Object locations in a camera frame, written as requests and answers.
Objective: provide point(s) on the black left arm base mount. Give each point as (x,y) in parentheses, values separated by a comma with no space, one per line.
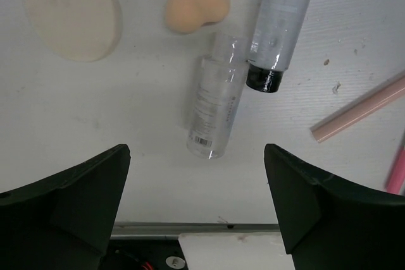
(157,254)

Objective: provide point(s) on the beige pink pencil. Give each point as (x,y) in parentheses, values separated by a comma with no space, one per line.
(343,119)

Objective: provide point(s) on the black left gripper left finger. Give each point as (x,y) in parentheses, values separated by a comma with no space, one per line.
(64,221)

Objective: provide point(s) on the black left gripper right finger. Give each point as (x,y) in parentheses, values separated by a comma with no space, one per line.
(328,222)

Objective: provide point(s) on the peach makeup sponge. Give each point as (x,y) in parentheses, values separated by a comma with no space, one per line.
(188,16)

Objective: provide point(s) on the clear bottle black cap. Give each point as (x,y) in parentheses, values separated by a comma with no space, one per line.
(275,36)

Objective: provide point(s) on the round beige powder puff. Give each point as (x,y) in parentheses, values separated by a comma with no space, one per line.
(78,30)

